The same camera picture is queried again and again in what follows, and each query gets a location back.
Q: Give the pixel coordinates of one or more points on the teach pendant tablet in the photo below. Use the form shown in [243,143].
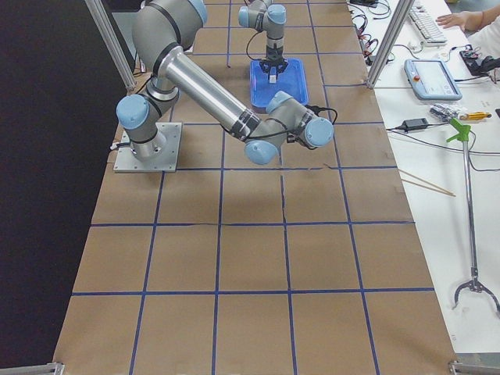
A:
[431,80]

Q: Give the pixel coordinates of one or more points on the wooden chopsticks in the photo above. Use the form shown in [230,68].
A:
[413,179]

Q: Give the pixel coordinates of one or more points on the yellow screwdriver tool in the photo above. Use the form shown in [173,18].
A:
[475,116]

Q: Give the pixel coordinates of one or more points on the aluminium frame post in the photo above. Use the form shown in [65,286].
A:
[113,39]

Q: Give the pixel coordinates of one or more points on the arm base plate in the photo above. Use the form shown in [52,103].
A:
[159,154]

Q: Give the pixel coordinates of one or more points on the white computer mouse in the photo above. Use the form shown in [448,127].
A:
[415,47]

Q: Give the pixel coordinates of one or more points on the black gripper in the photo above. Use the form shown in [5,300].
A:
[273,52]

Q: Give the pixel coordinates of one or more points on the black power adapter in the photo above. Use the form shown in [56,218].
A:
[414,124]

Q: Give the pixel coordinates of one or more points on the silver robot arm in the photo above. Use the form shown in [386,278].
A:
[162,32]
[270,18]

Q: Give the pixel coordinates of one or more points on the blue plastic tray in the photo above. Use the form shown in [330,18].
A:
[291,81]

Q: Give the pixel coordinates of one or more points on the green handled reacher grabber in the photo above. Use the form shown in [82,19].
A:
[474,284]

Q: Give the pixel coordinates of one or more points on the person's hand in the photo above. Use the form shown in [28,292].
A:
[465,20]

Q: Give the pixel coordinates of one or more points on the white keyboard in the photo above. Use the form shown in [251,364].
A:
[429,33]

